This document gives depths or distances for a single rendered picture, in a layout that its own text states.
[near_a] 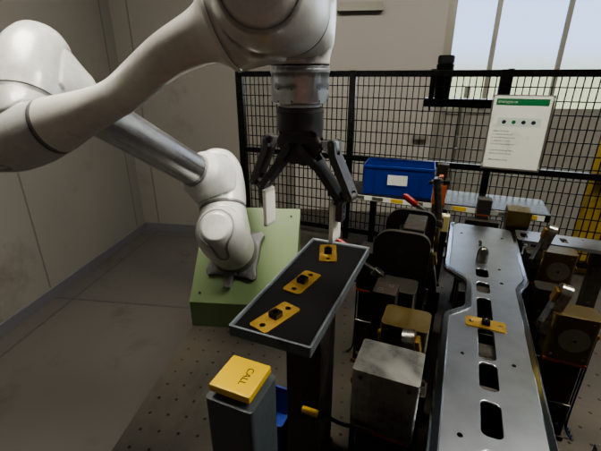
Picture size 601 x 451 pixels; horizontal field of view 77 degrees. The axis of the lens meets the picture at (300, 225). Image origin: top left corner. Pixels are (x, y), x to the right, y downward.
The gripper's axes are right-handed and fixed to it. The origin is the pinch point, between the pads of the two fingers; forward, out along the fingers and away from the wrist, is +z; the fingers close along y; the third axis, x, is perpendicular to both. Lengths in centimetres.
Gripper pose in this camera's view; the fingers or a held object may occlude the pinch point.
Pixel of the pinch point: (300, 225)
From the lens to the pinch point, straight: 66.5
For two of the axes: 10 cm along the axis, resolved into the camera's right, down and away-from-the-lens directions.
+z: 0.0, 9.3, 3.7
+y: 8.5, 2.0, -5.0
